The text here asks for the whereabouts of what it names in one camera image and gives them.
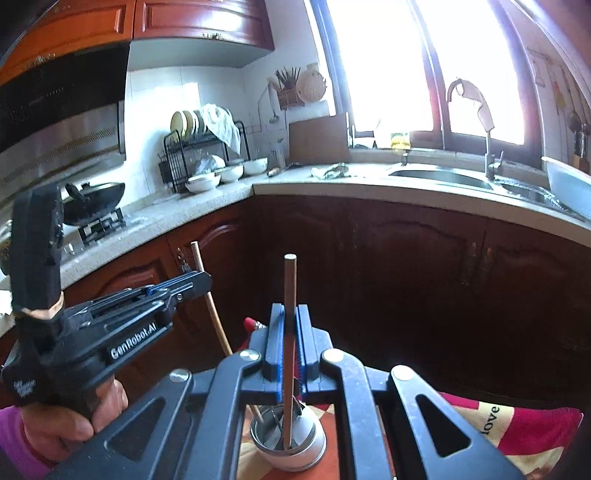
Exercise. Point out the small yellow jar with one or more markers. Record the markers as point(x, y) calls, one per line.
point(400, 141)

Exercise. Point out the gas stove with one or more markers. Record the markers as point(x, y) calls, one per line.
point(101, 226)

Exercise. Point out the person's left forearm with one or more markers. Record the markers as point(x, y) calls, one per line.
point(18, 443)

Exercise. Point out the steel sink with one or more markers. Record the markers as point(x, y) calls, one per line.
point(438, 177)

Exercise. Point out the crumpled rag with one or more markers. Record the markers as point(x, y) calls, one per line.
point(330, 171)

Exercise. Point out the steel insulated food jar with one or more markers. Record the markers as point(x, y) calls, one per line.
point(300, 454)

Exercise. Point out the white dish cloth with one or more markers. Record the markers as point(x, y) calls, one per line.
point(221, 127)

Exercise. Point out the kitchen faucet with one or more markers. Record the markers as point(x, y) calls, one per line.
point(487, 120)

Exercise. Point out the person's left hand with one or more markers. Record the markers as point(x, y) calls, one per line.
point(60, 429)

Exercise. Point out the round woven strainer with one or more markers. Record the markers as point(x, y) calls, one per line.
point(311, 85)

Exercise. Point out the brown cutting board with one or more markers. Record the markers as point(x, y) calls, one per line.
point(318, 138)

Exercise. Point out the kitchen window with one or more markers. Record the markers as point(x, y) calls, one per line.
point(383, 64)

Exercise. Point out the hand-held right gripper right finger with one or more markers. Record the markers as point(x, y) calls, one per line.
point(302, 350)

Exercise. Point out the hanging small ladle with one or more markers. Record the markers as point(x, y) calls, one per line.
point(273, 117)

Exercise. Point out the wooden chopstick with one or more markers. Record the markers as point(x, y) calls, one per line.
point(290, 286)
point(217, 318)

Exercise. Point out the range hood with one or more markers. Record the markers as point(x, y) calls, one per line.
point(60, 124)

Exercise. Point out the white plastic basin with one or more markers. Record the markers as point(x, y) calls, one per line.
point(570, 182)

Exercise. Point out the red floral printed blanket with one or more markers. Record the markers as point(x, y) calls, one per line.
point(508, 429)

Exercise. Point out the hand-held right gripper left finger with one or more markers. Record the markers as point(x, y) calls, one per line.
point(277, 350)

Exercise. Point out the white bowl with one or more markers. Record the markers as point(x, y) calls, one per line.
point(255, 166)
point(230, 173)
point(202, 183)

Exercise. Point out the speckled stone countertop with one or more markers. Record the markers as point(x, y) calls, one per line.
point(323, 184)

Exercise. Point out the wooden upper cabinets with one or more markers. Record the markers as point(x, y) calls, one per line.
point(138, 23)

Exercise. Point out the black wok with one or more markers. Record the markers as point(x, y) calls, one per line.
point(94, 198)

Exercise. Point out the dark wooden base cabinets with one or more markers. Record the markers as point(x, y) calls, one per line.
point(415, 277)

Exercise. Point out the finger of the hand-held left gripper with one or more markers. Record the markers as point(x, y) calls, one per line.
point(173, 299)
point(194, 280)

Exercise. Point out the wall utensil basket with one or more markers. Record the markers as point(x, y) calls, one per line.
point(288, 94)

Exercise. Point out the stack of plates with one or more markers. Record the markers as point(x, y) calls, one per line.
point(187, 122)

